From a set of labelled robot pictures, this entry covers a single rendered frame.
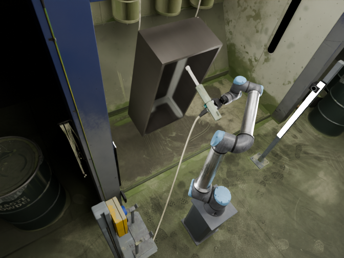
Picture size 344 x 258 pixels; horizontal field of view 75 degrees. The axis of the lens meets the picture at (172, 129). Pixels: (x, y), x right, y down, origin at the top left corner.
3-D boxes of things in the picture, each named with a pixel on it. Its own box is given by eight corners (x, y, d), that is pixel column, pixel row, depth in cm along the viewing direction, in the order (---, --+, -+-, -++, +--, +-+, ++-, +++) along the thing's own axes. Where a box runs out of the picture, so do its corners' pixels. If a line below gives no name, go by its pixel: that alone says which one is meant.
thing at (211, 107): (209, 126, 189) (223, 116, 169) (205, 129, 187) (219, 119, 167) (180, 78, 196) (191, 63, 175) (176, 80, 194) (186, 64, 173)
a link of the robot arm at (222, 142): (205, 206, 190) (237, 146, 140) (185, 198, 192) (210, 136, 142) (208, 191, 201) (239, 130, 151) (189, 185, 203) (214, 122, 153)
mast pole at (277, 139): (257, 159, 317) (337, 61, 188) (259, 158, 319) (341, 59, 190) (259, 163, 314) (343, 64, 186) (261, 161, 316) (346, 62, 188)
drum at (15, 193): (3, 238, 224) (-57, 208, 155) (14, 184, 257) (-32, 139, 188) (67, 225, 238) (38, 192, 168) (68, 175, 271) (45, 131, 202)
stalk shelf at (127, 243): (110, 227, 170) (110, 227, 169) (137, 211, 179) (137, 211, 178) (129, 268, 155) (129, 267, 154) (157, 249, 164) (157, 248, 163)
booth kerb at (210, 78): (82, 128, 310) (81, 122, 300) (82, 127, 311) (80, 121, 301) (227, 75, 420) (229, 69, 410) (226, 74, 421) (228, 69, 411)
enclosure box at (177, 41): (127, 113, 272) (137, 30, 169) (168, 97, 298) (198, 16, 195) (142, 136, 262) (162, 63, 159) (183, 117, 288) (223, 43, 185)
